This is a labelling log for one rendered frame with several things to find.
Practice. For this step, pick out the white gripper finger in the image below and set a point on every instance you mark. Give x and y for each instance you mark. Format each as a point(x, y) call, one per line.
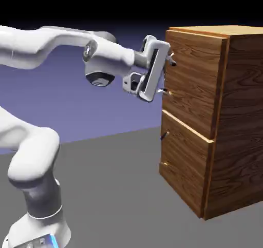
point(161, 90)
point(170, 57)

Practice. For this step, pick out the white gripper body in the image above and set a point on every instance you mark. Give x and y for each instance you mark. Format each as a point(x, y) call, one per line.
point(154, 67)

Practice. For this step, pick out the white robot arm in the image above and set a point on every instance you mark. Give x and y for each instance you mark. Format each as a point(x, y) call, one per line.
point(106, 52)

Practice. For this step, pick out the large wooden cabinet door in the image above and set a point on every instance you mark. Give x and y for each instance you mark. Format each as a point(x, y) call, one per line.
point(191, 83)

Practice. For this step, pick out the small wooden cabinet door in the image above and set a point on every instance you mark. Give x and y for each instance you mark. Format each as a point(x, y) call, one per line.
point(185, 165)

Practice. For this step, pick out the wooden cabinet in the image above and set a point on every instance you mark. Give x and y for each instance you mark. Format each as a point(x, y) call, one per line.
point(242, 112)

